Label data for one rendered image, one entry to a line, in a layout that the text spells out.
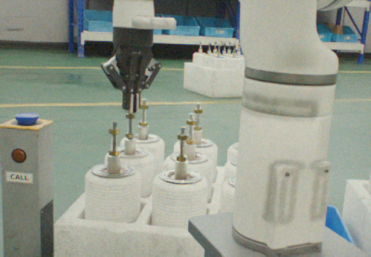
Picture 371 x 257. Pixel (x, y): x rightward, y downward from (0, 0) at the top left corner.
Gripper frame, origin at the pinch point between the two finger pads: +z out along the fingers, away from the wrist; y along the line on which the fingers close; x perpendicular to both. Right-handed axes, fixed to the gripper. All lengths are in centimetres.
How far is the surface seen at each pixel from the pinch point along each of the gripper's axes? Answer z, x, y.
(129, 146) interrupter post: 8.5, 0.7, 0.8
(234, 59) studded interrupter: 11, -140, -188
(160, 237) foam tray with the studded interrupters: 18.0, 20.1, 8.6
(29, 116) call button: 2.3, -7.0, 17.0
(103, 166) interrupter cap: 9.9, 5.1, 9.6
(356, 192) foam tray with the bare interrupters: 17, 30, -37
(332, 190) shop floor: 35, 0, -80
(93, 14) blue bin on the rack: -7, -412, -257
